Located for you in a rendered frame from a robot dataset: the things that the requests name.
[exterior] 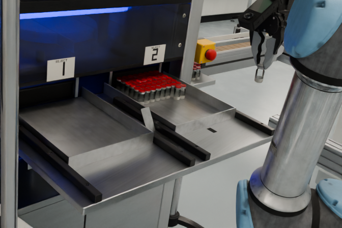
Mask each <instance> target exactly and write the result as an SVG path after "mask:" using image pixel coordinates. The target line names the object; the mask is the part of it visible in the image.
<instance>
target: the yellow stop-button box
mask: <svg viewBox="0 0 342 228"><path fill-rule="evenodd" d="M215 45H216V43H215V42H212V41H210V40H207V39H205V38H203V37H200V38H198V39H197V46H196V52H195V58H194V62H196V63H199V64H202V63H207V62H212V61H210V60H208V59H206V53H207V51H208V50H209V49H213V50H215Z"/></svg>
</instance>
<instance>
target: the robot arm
mask: <svg viewBox="0 0 342 228"><path fill-rule="evenodd" d="M238 22H239V26H240V27H242V28H245V29H247V30H249V37H250V45H251V50H252V54H253V58H254V61H255V64H256V66H257V65H258V64H259V63H260V60H261V57H260V56H261V52H262V51H263V50H265V49H266V48H267V50H266V53H265V59H264V61H263V66H264V69H265V70H267V69H268V68H269V67H270V66H271V65H272V63H273V61H274V60H275V58H277V57H278V56H280V55H281V54H282V53H283V50H284V48H285V50H286V52H287V53H288V54H289V55H290V57H289V58H290V63H291V65H292V67H293V68H294V69H295V72H294V75H293V78H292V81H291V84H290V87H289V90H288V93H287V96H286V99H285V102H284V104H283V107H282V110H281V113H280V116H279V119H278V122H277V125H276V128H275V131H274V134H273V137H272V140H271V143H270V147H269V150H268V152H267V155H266V158H265V161H264V164H263V166H260V167H258V168H257V169H256V170H255V171H254V172H253V173H252V175H251V177H250V180H247V179H244V180H240V181H239V182H238V184H237V191H236V226H237V228H342V181H341V180H337V179H323V180H321V181H320V182H319V183H318V184H317V185H316V189H314V188H310V186H309V184H308V183H309V180H310V178H311V176H312V173H313V171H314V168H315V166H316V164H317V161H318V159H319V157H320V154H321V152H322V150H323V148H324V145H325V143H326V141H327V138H328V136H329V134H330V131H331V129H332V127H333V124H334V122H335V120H336V117H337V115H338V113H339V110H340V108H341V106H342V0H256V1H255V2H254V3H253V4H252V5H251V6H250V7H249V8H247V9H246V10H245V11H244V12H243V13H242V14H241V15H240V16H239V17H238ZM266 33H268V35H269V36H272V38H270V39H268V40H267V39H266ZM283 40H284V47H283V46H282V43H283Z"/></svg>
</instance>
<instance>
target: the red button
mask: <svg viewBox="0 0 342 228"><path fill-rule="evenodd" d="M216 56H217V52H216V51H215V50H213V49H209V50H208V51H207V53H206V59H208V60H210V61H213V60H215V58H216Z"/></svg>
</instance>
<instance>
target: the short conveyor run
mask: <svg viewBox="0 0 342 228"><path fill-rule="evenodd" d="M237 27H238V28H237V29H236V32H235V34H229V35H222V36H214V37H207V38H205V39H207V40H210V41H217V42H215V43H216V45H215V51H216V52H217V56H216V58H215V60H213V61H212V62H207V63H202V64H200V65H201V70H200V71H201V73H202V74H204V75H207V76H209V75H214V74H218V73H223V72H228V71H233V70H238V69H242V68H247V67H251V66H256V64H255V61H254V58H253V54H252V50H251V45H250V37H247V36H249V32H244V33H242V32H240V30H241V29H240V26H239V23H238V24H237ZM240 37H244V38H240ZM233 38H234V39H233ZM269 38H272V36H269V35H268V34H267V35H266V39H269ZM226 39H230V40H226ZM219 40H224V41H219ZM266 50H267V48H266V49H265V50H263V51H262V52H261V56H260V57H261V60H260V64H263V61H264V59H265V53H266Z"/></svg>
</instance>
